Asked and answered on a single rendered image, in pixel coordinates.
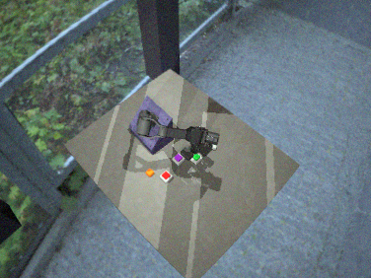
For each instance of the red button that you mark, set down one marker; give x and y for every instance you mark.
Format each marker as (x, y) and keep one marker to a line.
(165, 177)

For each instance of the green button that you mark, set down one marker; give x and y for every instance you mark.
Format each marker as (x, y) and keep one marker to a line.
(196, 159)

